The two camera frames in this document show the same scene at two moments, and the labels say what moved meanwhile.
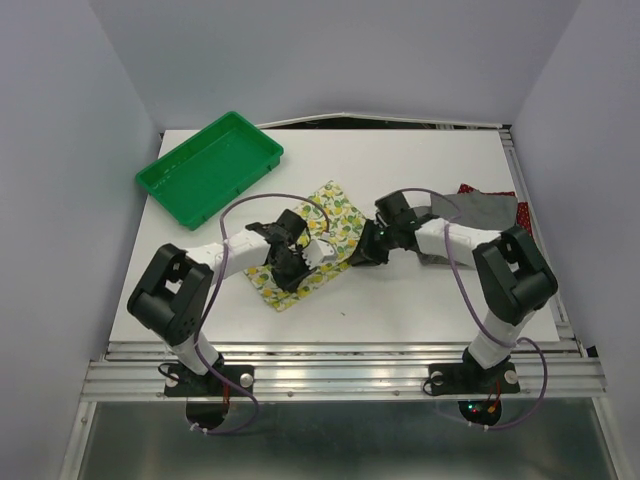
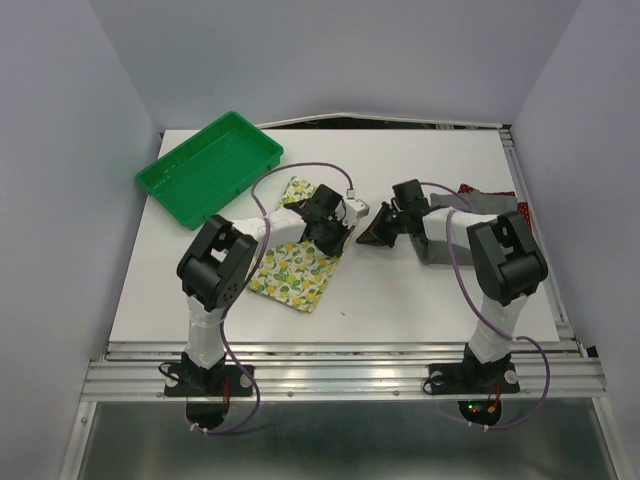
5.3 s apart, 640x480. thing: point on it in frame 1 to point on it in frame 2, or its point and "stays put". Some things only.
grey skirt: (472, 209) stays put
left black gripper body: (292, 268) to (332, 234)
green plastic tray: (210, 168) stays put
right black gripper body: (376, 242) to (402, 215)
